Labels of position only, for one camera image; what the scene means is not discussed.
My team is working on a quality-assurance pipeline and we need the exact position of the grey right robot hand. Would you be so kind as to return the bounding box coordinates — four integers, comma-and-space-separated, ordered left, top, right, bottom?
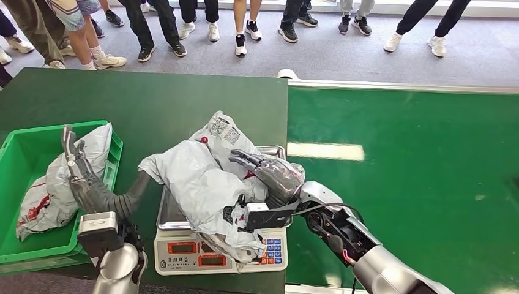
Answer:
229, 149, 306, 210

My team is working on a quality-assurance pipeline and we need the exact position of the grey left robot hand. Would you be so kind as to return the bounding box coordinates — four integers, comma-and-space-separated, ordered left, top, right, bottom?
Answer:
61, 124, 123, 216

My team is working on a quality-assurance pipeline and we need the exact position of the grey courier bag with labels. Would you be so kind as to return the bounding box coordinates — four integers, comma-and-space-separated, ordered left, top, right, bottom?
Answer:
138, 110, 302, 265

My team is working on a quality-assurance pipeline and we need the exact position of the green plastic basket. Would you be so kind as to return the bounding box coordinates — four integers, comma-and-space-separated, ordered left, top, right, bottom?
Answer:
0, 119, 124, 277

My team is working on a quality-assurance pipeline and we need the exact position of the crumpled grey courier bag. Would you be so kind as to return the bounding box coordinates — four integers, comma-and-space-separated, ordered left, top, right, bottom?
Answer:
16, 122, 113, 243

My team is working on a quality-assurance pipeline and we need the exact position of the white scale with steel tray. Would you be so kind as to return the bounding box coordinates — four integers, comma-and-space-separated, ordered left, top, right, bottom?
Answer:
154, 145, 289, 277

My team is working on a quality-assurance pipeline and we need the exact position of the person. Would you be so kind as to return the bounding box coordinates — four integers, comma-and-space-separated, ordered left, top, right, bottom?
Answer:
277, 0, 319, 44
2, 0, 78, 70
0, 9, 35, 66
45, 0, 128, 72
177, 0, 221, 43
91, 0, 125, 39
118, 0, 188, 64
383, 0, 473, 58
233, 0, 263, 58
337, 0, 373, 37
0, 64, 13, 89

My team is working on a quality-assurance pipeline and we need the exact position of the green belt conveyor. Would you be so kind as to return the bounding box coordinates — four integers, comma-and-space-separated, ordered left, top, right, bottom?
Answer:
277, 68, 519, 294

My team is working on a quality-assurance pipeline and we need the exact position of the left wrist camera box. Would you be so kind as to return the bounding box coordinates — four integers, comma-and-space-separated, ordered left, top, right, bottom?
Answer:
78, 211, 124, 258

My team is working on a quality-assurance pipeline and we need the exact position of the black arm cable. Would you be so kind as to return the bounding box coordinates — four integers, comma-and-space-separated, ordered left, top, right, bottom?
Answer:
291, 202, 366, 224

